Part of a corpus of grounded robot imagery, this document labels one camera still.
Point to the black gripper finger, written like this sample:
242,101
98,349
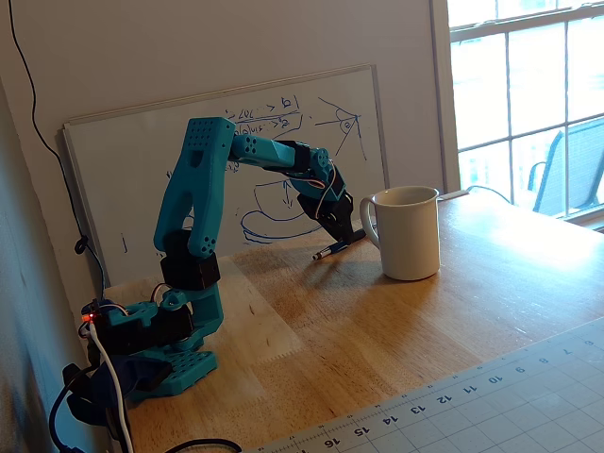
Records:
350,224
339,232

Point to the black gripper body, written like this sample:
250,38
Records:
336,214

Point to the dark blue silver pen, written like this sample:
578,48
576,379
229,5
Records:
325,253

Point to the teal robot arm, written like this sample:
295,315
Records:
198,189

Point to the white ceramic mug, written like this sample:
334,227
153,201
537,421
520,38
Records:
410,236

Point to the whiteboard with blue drawings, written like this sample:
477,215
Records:
141,156

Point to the white framed window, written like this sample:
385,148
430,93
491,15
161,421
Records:
533,94

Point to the dark patio chair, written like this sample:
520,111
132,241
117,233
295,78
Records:
580,165

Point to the grey gridded cutting mat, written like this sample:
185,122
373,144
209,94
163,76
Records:
495,415

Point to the blue black spring clamp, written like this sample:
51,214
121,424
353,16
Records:
118,373

